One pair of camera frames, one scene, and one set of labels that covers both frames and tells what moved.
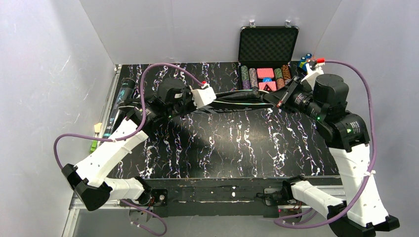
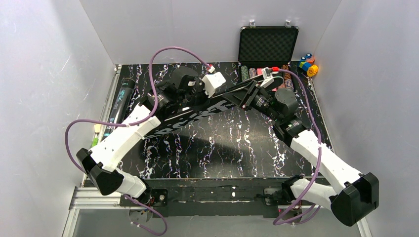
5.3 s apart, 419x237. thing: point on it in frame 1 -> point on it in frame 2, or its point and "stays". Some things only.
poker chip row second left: [253, 78] stays
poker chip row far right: [286, 73] stays
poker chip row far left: [246, 84] stays
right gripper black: [287, 96] -> [247, 98]
